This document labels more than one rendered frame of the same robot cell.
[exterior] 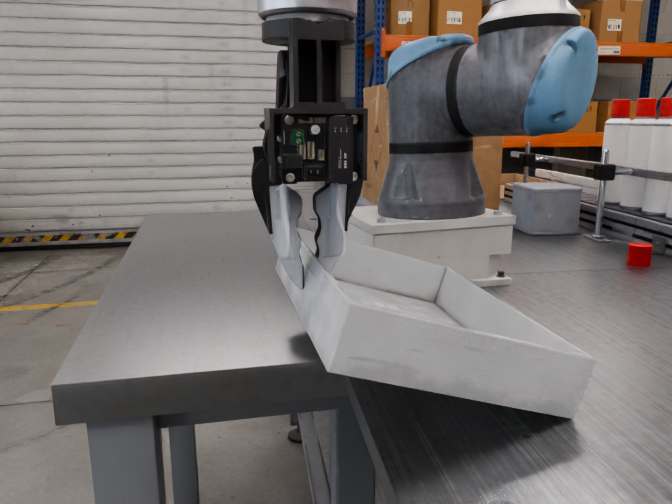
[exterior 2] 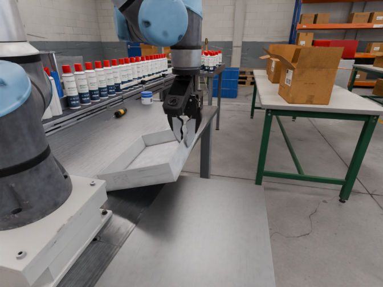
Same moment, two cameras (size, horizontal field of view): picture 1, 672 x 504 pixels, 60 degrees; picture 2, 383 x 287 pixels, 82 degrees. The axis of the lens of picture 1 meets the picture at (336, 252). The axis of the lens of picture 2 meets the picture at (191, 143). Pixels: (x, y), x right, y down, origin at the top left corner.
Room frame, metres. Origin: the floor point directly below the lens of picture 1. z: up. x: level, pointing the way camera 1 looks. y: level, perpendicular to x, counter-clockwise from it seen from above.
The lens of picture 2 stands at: (0.99, 0.28, 1.18)
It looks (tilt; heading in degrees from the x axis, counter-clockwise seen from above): 25 degrees down; 205
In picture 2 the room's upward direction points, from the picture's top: straight up
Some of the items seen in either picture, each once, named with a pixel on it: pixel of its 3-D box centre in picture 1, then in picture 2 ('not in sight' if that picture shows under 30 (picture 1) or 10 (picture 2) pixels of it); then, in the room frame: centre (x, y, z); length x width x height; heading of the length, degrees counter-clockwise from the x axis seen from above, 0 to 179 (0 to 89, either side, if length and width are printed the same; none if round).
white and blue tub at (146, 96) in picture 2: not in sight; (146, 97); (-0.13, -0.55, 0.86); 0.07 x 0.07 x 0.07
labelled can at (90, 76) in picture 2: not in sight; (92, 82); (0.12, -0.72, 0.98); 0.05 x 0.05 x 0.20
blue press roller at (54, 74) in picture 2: not in sight; (57, 87); (0.30, -0.74, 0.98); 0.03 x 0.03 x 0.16
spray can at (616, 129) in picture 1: (616, 152); not in sight; (1.18, -0.56, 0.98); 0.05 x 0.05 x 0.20
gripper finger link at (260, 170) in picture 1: (280, 180); (192, 117); (0.49, 0.05, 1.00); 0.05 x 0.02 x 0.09; 100
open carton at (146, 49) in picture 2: not in sight; (149, 50); (-4.29, -3.44, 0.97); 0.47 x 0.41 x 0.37; 9
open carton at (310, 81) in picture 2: not in sight; (308, 73); (-0.91, 0.34, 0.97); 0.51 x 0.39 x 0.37; 108
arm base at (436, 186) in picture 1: (430, 177); (17, 175); (0.82, -0.13, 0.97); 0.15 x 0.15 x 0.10
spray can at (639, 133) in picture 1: (640, 154); not in sight; (1.11, -0.58, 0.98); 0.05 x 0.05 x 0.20
